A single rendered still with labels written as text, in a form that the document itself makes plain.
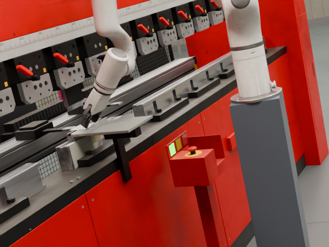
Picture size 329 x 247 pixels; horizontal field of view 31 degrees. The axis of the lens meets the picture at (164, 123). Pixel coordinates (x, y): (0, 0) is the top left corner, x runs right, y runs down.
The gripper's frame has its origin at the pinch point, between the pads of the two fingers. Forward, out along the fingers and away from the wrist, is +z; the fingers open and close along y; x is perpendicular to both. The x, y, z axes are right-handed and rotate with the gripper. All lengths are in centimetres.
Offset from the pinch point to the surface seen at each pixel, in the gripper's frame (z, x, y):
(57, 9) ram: -32.8, -28.9, 1.9
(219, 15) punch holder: -15, -13, -139
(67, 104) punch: -4.0, -8.7, 5.8
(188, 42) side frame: 42, -46, -214
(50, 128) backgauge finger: 16.8, -16.0, -2.8
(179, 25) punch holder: -17, -15, -89
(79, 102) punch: -2.6, -8.2, -1.9
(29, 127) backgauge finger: 16.1, -20.4, 5.7
